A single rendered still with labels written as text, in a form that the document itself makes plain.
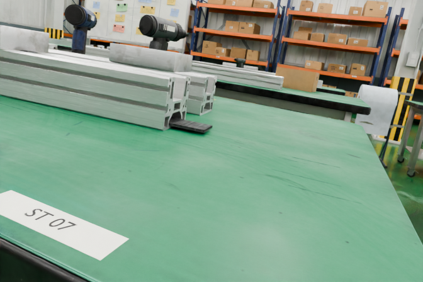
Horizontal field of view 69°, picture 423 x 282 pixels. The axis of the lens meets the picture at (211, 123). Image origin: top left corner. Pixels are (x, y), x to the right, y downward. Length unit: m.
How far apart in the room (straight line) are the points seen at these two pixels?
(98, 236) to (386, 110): 3.90
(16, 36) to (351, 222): 0.62
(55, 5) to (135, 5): 5.22
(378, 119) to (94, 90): 3.72
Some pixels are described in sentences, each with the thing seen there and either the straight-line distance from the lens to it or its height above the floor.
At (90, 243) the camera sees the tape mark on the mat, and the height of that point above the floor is 0.78.
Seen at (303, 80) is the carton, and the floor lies 0.86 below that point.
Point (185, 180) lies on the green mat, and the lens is 0.31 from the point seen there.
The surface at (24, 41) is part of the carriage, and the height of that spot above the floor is 0.88.
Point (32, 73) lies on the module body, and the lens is 0.63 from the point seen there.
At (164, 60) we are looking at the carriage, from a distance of 0.69.
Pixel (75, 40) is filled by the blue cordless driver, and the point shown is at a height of 0.90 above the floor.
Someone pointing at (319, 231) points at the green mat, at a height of 0.78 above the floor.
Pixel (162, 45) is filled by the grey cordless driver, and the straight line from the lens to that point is 0.96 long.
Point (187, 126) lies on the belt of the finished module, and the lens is 0.51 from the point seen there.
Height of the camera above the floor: 0.90
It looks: 11 degrees down
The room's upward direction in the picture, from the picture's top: 9 degrees clockwise
